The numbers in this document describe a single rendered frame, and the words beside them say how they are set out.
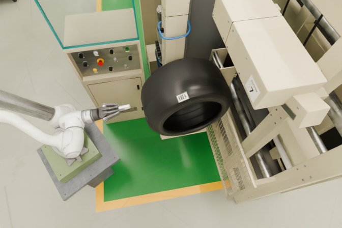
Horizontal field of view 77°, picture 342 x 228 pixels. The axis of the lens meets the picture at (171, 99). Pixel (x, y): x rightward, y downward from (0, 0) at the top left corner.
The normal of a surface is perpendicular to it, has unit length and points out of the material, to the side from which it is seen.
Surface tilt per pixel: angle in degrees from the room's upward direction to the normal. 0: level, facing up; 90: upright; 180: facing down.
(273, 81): 0
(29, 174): 0
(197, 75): 9
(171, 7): 90
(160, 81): 35
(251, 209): 0
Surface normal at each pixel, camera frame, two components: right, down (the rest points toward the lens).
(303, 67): 0.02, -0.50
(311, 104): -0.04, -0.74
